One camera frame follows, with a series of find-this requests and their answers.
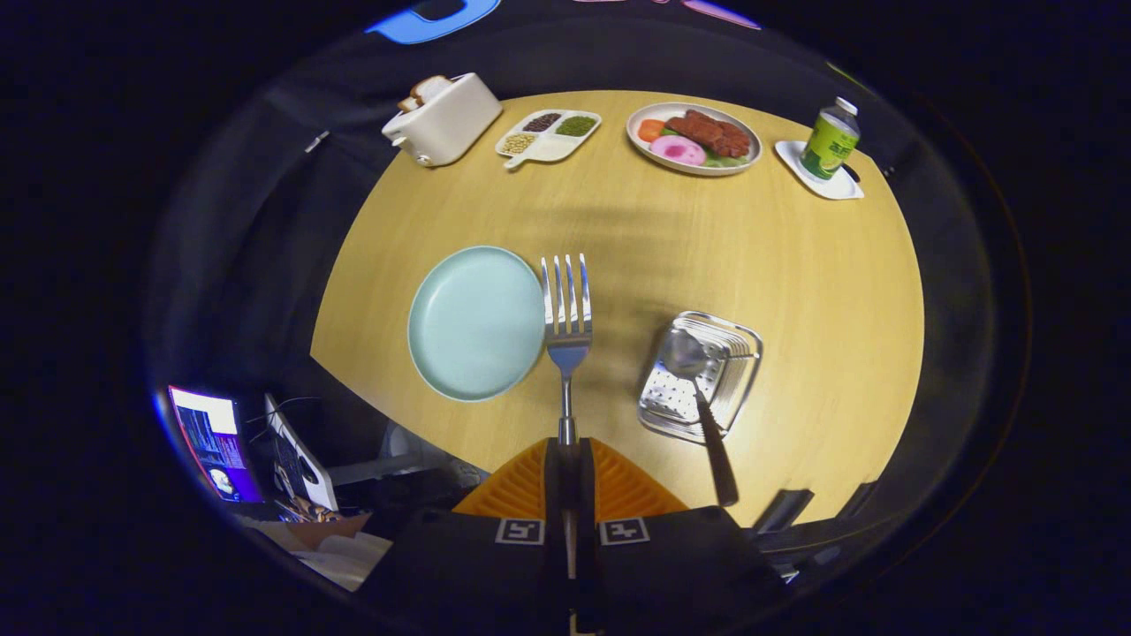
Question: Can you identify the brown steak piece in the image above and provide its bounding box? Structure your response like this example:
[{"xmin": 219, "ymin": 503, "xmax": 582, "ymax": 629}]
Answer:
[{"xmin": 665, "ymin": 110, "xmax": 752, "ymax": 159}]

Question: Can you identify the metal spoon dark handle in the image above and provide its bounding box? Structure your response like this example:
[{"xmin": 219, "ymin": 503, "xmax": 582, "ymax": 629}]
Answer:
[{"xmin": 663, "ymin": 328, "xmax": 740, "ymax": 508}]

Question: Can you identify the light green round plate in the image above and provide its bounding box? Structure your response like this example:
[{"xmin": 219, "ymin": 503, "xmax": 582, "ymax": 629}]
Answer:
[{"xmin": 407, "ymin": 245, "xmax": 547, "ymax": 403}]

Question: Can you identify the grey metal table frame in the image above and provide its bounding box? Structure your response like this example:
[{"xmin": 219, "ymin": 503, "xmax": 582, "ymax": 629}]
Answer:
[{"xmin": 331, "ymin": 424, "xmax": 460, "ymax": 487}]

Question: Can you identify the dark slanted bar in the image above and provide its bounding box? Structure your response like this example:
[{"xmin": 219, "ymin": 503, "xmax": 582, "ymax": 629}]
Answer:
[
  {"xmin": 751, "ymin": 488, "xmax": 815, "ymax": 536},
  {"xmin": 835, "ymin": 481, "xmax": 881, "ymax": 524}
]

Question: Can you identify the brown cardboard box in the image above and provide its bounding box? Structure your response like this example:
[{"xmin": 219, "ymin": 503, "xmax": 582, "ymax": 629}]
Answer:
[{"xmin": 265, "ymin": 499, "xmax": 372, "ymax": 553}]

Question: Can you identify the white divided dish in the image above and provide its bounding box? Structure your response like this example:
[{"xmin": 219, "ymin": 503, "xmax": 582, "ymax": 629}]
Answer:
[{"xmin": 495, "ymin": 109, "xmax": 603, "ymax": 170}]

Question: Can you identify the green label plastic bottle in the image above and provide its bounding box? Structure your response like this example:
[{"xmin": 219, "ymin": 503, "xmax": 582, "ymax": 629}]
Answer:
[{"xmin": 800, "ymin": 97, "xmax": 861, "ymax": 181}]

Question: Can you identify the square perforated metal tray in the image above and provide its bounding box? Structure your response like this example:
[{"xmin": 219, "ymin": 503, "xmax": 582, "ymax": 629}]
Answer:
[{"xmin": 636, "ymin": 310, "xmax": 764, "ymax": 443}]

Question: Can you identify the white square saucer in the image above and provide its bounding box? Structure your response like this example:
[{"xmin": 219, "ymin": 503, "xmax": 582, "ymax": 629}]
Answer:
[{"xmin": 775, "ymin": 140, "xmax": 865, "ymax": 201}]

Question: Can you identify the pink round food slice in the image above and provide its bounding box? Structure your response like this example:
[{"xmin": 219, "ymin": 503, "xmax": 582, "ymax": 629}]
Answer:
[{"xmin": 649, "ymin": 134, "xmax": 708, "ymax": 167}]

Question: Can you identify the white round food plate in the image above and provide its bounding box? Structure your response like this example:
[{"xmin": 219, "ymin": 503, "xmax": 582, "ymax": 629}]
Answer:
[{"xmin": 626, "ymin": 102, "xmax": 763, "ymax": 177}]

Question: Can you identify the white paper sheet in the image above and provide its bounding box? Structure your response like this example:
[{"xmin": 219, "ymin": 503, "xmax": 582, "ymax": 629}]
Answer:
[{"xmin": 296, "ymin": 530, "xmax": 394, "ymax": 591}]

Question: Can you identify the metal fork brown handle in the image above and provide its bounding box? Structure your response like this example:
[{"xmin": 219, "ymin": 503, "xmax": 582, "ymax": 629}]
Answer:
[{"xmin": 540, "ymin": 254, "xmax": 594, "ymax": 447}]

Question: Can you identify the lit computer monitor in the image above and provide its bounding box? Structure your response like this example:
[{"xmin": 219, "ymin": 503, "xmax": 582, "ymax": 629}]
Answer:
[{"xmin": 168, "ymin": 385, "xmax": 266, "ymax": 504}]

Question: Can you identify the white toaster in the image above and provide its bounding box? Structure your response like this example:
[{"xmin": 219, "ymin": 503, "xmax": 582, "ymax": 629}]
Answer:
[{"xmin": 382, "ymin": 72, "xmax": 504, "ymax": 168}]

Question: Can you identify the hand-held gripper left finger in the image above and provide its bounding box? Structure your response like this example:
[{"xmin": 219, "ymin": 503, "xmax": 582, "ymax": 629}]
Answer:
[{"xmin": 358, "ymin": 437, "xmax": 572, "ymax": 632}]

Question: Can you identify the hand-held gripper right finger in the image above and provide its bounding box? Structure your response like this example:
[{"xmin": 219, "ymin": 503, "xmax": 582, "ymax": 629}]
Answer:
[{"xmin": 574, "ymin": 437, "xmax": 792, "ymax": 632}]

